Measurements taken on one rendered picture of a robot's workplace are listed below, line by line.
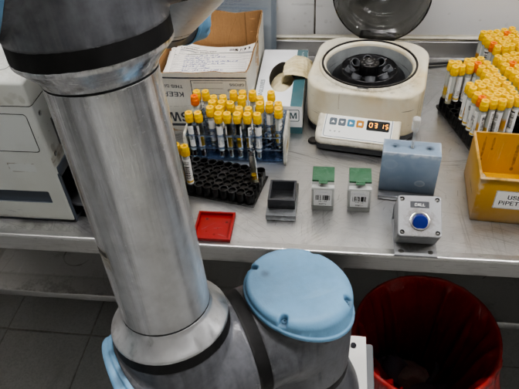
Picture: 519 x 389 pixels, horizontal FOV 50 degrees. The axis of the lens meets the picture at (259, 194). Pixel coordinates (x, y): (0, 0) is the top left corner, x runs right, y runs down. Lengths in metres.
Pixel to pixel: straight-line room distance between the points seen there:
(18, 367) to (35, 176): 1.10
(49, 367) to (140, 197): 1.60
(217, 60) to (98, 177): 0.96
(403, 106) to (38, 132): 0.67
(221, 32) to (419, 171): 0.64
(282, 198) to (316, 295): 0.44
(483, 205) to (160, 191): 0.70
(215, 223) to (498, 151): 0.54
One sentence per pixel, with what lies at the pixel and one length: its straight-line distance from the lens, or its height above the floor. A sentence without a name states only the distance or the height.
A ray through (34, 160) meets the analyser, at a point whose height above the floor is 1.02.
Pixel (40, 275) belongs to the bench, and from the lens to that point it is 1.88.
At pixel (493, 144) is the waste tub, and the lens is 1.11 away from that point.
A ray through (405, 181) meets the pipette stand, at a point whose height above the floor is 0.91.
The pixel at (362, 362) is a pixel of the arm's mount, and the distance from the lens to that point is 0.81.
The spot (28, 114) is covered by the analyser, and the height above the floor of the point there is 1.12.
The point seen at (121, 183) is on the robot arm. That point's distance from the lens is 0.42.
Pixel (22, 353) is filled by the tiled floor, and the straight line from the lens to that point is 2.07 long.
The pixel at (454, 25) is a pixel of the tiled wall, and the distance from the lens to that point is 1.49.
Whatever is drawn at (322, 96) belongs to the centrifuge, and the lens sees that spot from 1.15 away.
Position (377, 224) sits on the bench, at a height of 0.88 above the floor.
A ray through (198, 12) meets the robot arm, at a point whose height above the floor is 1.35.
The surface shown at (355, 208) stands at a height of 0.89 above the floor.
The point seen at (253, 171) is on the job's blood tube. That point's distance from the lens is 1.03.
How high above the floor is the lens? 1.59
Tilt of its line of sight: 43 degrees down
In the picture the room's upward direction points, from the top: 4 degrees counter-clockwise
